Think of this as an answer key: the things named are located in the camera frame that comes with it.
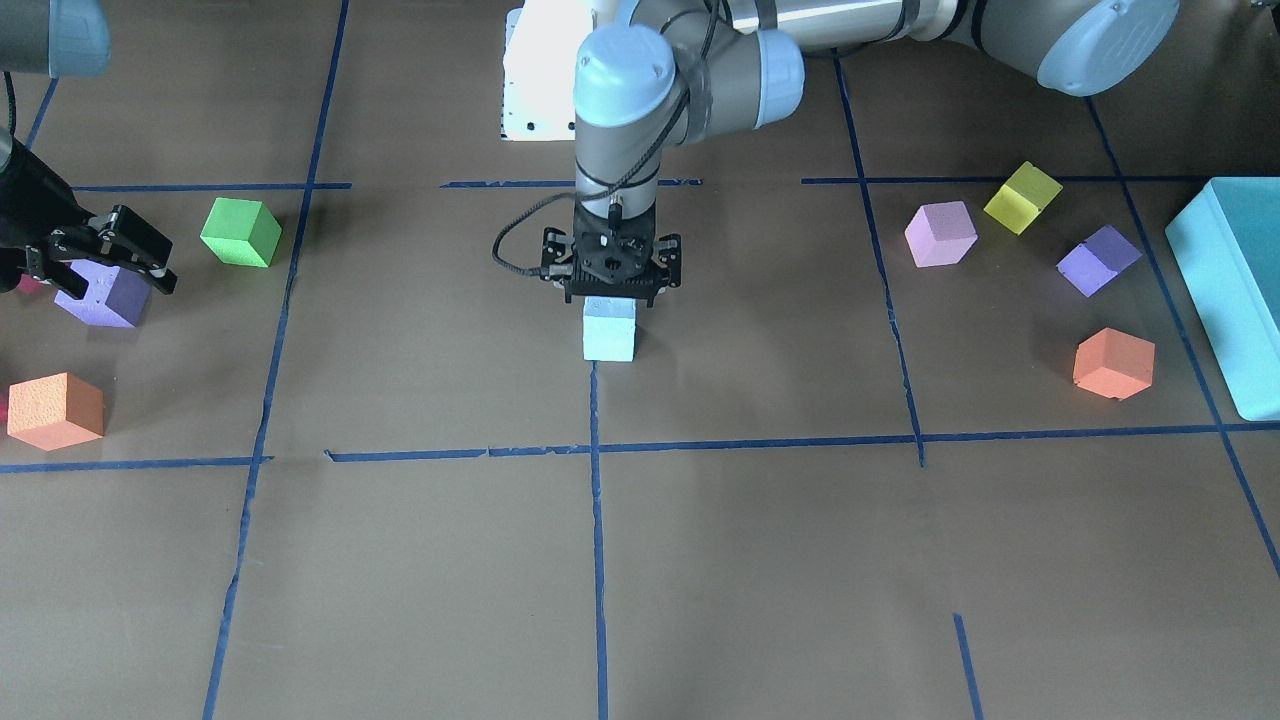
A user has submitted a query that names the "yellow foam block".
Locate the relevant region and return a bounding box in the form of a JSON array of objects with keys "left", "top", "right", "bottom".
[{"left": 983, "top": 161, "right": 1062, "bottom": 234}]

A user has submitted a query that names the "crimson foam block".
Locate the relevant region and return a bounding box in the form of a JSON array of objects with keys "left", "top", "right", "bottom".
[{"left": 17, "top": 275, "right": 46, "bottom": 295}]

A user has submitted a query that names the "teal plastic bin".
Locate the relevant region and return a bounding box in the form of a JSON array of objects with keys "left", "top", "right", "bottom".
[{"left": 1166, "top": 176, "right": 1279, "bottom": 421}]

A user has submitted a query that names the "orange foam block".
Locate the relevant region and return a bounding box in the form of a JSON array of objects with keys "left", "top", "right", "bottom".
[
  {"left": 6, "top": 373, "right": 105, "bottom": 452},
  {"left": 1071, "top": 328, "right": 1157, "bottom": 400}
]

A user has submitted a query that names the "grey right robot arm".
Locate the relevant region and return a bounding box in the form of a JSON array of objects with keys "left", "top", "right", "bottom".
[{"left": 1, "top": 1, "right": 178, "bottom": 299}]

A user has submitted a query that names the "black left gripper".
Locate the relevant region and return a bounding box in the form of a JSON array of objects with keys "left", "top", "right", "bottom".
[{"left": 540, "top": 202, "right": 682, "bottom": 307}]

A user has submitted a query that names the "green foam block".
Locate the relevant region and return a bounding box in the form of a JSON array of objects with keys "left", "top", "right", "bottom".
[{"left": 198, "top": 197, "right": 282, "bottom": 268}]

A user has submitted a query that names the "light blue foam block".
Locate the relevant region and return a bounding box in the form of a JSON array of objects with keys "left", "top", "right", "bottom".
[
  {"left": 582, "top": 296, "right": 637, "bottom": 323},
  {"left": 582, "top": 316, "right": 637, "bottom": 363}
]

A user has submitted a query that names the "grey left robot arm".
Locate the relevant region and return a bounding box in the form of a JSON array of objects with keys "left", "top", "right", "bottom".
[{"left": 522, "top": 1, "right": 1180, "bottom": 304}]

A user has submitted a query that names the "purple foam block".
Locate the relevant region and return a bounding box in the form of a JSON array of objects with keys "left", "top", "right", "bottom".
[
  {"left": 54, "top": 259, "right": 152, "bottom": 328},
  {"left": 1056, "top": 225, "right": 1143, "bottom": 299}
]

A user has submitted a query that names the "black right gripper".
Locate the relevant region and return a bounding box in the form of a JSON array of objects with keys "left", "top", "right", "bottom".
[{"left": 1, "top": 145, "right": 178, "bottom": 300}]

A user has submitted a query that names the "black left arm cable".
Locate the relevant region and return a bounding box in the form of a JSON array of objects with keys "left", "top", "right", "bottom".
[{"left": 492, "top": 0, "right": 721, "bottom": 279}]

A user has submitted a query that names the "pink foam block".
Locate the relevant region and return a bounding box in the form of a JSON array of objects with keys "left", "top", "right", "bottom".
[{"left": 904, "top": 201, "right": 979, "bottom": 268}]

